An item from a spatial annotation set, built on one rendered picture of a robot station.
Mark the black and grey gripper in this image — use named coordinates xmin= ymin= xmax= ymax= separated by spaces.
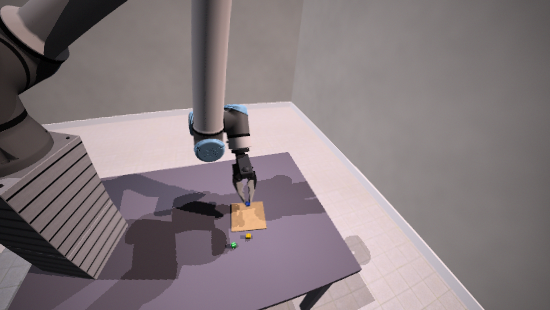
xmin=231 ymin=148 xmax=257 ymax=205

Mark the peach square mat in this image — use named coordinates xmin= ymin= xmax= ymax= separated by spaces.
xmin=232 ymin=202 xmax=267 ymax=232

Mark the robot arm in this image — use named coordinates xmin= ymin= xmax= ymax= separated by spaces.
xmin=0 ymin=0 xmax=251 ymax=178

